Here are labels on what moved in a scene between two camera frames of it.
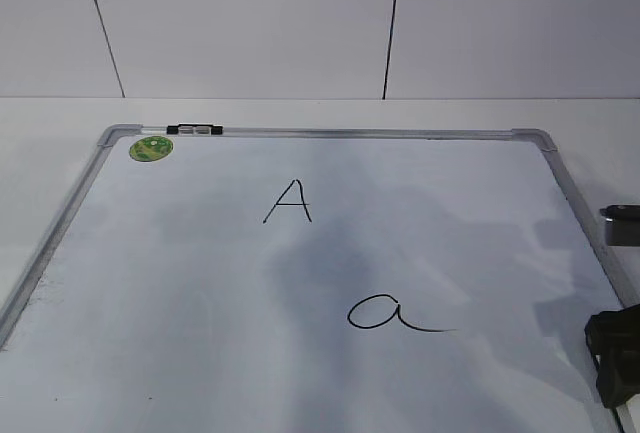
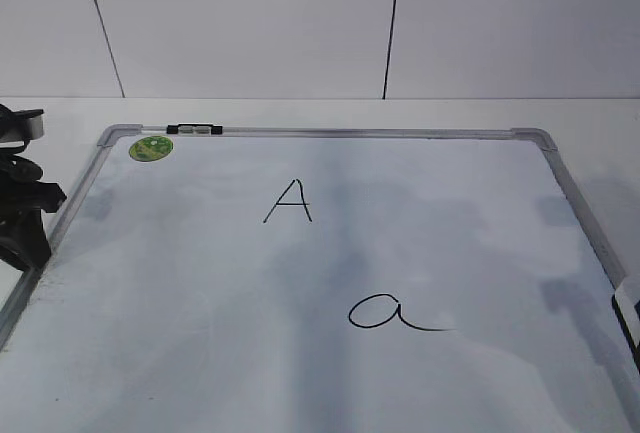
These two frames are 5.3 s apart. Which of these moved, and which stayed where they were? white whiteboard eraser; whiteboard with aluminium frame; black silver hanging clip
Moved: white whiteboard eraser
Stayed: whiteboard with aluminium frame; black silver hanging clip
